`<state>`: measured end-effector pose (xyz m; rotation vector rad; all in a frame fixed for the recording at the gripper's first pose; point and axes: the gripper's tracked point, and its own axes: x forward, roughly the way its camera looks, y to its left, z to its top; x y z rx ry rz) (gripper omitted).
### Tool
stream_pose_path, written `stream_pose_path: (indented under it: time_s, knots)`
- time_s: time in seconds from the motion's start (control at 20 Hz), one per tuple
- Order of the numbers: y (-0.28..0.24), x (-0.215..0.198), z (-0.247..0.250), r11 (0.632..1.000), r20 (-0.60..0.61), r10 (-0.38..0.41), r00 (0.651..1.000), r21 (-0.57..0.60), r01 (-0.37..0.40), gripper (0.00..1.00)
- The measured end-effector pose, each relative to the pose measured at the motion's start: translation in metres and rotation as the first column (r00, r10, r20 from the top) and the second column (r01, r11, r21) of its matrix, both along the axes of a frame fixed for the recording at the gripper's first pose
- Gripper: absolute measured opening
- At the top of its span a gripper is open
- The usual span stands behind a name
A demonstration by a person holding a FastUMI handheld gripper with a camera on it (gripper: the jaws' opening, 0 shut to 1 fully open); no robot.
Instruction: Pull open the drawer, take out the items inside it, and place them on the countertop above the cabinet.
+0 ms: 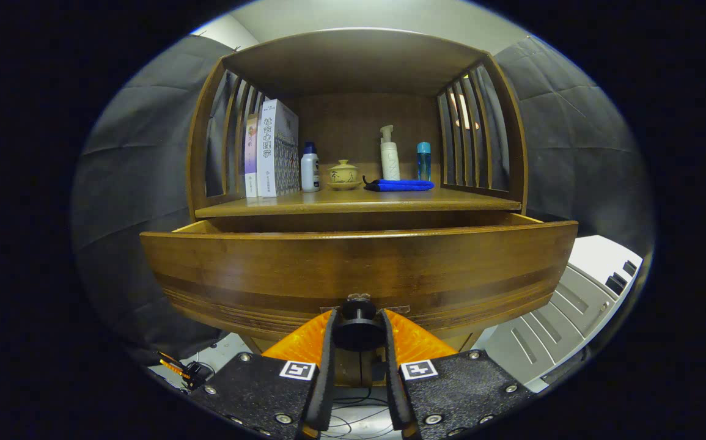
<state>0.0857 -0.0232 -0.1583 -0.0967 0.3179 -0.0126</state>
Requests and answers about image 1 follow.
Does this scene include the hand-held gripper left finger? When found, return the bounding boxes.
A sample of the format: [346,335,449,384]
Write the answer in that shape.
[203,309,338,440]

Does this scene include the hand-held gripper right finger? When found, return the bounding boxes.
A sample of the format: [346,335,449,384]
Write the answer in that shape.
[380,309,537,440]

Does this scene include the black round drawer knob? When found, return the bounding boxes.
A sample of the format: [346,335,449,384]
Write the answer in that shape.
[333,298,387,352]

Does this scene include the brown wooden drawer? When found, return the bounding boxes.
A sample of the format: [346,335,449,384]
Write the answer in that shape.
[140,212,578,343]

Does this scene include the brown wooden countertop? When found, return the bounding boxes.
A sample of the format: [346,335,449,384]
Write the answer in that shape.
[195,186,521,219]

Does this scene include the white drawer unit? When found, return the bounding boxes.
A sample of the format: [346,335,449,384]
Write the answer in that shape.
[484,235,644,393]

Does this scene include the brown wooden cabinet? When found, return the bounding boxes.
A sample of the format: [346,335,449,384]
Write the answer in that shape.
[186,27,529,389]

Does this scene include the orange and black tool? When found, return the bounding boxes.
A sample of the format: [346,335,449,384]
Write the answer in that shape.
[157,350,207,391]

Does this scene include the blue folded cloth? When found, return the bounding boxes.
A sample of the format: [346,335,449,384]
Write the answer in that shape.
[363,176,435,193]

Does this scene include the yellow lidded ceramic teacup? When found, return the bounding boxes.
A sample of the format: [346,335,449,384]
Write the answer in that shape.
[327,159,362,191]

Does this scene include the white bottle with blue cap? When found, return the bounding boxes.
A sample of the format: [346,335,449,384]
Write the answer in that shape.
[301,142,320,193]

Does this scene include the clear blue bottle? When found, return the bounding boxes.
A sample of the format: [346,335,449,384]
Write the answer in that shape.
[416,142,432,182]

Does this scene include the white pump bottle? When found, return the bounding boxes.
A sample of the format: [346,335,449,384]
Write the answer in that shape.
[380,125,401,181]

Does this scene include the thick white book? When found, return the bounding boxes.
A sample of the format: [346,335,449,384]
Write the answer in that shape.
[256,99,300,197]

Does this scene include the thin purple book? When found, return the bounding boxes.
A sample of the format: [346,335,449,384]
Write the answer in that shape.
[244,114,260,198]

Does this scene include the black floor cables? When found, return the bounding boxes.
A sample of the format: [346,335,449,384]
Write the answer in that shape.
[322,388,402,440]

